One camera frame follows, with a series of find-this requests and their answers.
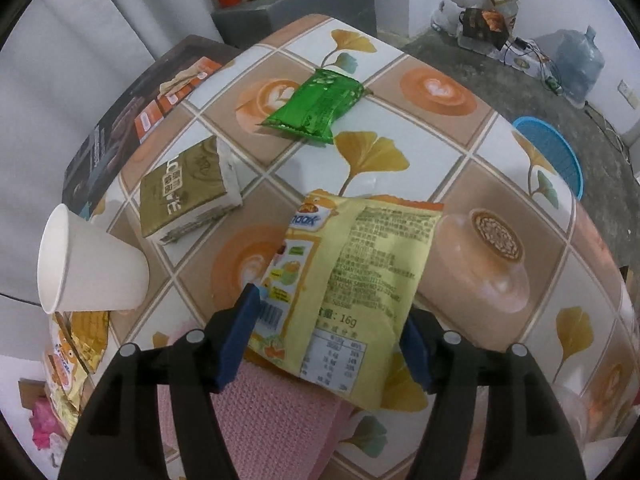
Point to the clear blue water jug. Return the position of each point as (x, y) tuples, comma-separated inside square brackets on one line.
[(580, 65)]

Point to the pink knitted cloth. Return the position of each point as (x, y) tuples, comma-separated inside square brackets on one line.
[(270, 410)]

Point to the olive tissue pack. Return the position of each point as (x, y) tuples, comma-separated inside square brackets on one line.
[(180, 190)]

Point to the white wall outlet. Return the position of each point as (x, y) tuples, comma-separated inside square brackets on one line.
[(626, 92)]

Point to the gold snack packet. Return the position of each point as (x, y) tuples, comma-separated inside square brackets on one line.
[(90, 340)]

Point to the large dark printed box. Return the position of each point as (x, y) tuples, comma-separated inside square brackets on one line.
[(115, 130)]

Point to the white plastic bag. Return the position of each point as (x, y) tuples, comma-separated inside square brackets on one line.
[(447, 12)]

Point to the white paper cup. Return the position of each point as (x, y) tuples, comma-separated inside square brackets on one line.
[(95, 270)]

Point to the yellow snack packet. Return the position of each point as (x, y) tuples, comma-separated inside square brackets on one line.
[(360, 260)]

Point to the brown cardboard box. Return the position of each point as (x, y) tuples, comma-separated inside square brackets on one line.
[(30, 392)]

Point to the orange snack packet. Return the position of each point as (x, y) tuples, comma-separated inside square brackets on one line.
[(65, 370)]

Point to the green snack packet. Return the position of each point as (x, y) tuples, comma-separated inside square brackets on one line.
[(315, 105)]

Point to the grey cabinet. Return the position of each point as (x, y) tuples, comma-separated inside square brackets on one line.
[(300, 10)]

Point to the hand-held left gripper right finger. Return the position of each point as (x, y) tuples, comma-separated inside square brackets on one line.
[(415, 355)]

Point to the blue plastic basket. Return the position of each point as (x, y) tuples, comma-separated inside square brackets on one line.
[(555, 145)]

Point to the patterned tablecloth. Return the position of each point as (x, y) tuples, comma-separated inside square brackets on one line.
[(440, 160)]

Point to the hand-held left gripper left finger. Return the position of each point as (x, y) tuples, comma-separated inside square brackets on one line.
[(240, 340)]

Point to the black printed bag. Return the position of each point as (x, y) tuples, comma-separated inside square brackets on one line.
[(482, 27)]

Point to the pink wrapper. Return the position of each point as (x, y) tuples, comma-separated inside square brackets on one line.
[(44, 425)]

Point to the crumpled beige paper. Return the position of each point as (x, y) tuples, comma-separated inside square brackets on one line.
[(180, 80)]

